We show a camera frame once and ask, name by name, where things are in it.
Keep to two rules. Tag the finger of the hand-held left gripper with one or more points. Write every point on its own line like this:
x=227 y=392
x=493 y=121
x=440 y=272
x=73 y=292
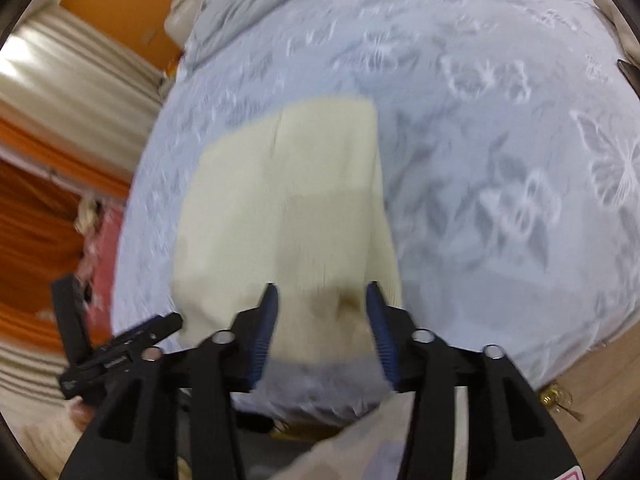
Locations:
x=132 y=346
x=155 y=322

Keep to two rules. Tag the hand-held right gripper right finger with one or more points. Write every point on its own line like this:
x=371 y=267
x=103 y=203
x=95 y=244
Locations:
x=382 y=330

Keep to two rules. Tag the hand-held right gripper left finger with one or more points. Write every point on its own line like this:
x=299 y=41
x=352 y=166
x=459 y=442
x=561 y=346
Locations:
x=265 y=330

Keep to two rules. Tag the cream knit cardigan red buttons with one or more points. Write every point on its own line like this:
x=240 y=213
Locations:
x=280 y=200

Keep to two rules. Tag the striped beige curtain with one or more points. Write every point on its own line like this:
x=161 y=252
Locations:
x=25 y=375

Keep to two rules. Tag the pink blanket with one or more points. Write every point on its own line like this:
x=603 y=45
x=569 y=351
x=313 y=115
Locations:
x=105 y=260

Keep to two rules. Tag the orange curtain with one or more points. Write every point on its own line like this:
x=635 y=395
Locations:
x=35 y=240

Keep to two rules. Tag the cream fluffy cloth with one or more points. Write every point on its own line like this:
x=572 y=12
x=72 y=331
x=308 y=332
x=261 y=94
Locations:
x=89 y=212

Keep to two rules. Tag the small gold object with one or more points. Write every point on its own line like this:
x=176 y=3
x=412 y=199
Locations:
x=552 y=399

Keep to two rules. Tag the bed with butterfly sheet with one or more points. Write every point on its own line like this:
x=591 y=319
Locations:
x=500 y=160

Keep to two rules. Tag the white sheer curtain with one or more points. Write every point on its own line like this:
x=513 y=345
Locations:
x=75 y=75

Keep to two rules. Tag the cream padded headboard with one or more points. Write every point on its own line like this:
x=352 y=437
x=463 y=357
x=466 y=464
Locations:
x=185 y=17

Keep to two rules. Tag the grey duvet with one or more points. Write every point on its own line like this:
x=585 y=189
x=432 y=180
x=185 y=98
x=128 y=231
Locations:
x=240 y=10

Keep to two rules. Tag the beige cloth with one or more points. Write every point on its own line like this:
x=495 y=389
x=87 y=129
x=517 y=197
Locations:
x=607 y=10

